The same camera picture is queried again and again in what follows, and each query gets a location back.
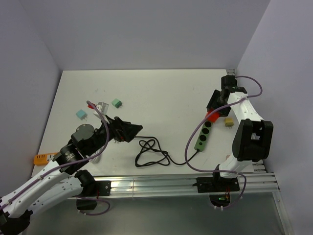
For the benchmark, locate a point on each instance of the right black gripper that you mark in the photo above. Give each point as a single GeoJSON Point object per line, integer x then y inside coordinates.
{"type": "Point", "coordinates": [213, 102]}

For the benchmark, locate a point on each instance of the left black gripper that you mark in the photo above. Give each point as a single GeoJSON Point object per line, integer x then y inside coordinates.
{"type": "Point", "coordinates": [126, 130]}

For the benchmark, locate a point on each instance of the red cube plug adapter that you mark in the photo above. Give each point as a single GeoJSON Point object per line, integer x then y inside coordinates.
{"type": "Point", "coordinates": [212, 117]}

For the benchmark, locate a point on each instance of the yellow plug adapter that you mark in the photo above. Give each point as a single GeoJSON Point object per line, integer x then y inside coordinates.
{"type": "Point", "coordinates": [228, 122]}

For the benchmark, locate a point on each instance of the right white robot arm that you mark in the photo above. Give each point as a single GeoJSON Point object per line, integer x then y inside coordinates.
{"type": "Point", "coordinates": [221, 168]}

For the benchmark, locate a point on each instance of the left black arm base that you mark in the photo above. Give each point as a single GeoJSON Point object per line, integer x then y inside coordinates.
{"type": "Point", "coordinates": [89, 198]}

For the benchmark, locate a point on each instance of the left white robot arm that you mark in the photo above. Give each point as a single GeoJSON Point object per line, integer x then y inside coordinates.
{"type": "Point", "coordinates": [62, 177]}

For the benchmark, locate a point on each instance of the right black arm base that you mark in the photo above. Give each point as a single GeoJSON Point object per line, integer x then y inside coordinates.
{"type": "Point", "coordinates": [218, 185]}

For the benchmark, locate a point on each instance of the green plug adapter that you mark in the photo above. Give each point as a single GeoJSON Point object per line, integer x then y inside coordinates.
{"type": "Point", "coordinates": [116, 103]}

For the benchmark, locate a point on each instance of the light blue plug adapter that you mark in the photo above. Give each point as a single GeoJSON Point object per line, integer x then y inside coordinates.
{"type": "Point", "coordinates": [82, 115]}

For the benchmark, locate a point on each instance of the green power strip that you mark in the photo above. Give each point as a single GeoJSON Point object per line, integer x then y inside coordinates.
{"type": "Point", "coordinates": [203, 136]}

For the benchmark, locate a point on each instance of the orange power strip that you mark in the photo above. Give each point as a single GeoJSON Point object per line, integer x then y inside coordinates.
{"type": "Point", "coordinates": [43, 159]}

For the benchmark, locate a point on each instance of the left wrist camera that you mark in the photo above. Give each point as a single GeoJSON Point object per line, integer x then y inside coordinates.
{"type": "Point", "coordinates": [99, 110]}

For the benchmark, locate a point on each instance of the aluminium mounting rail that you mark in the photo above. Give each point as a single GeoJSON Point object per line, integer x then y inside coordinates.
{"type": "Point", "coordinates": [181, 185]}

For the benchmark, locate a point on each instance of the aluminium side frame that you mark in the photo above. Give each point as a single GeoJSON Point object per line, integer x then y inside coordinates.
{"type": "Point", "coordinates": [231, 71]}

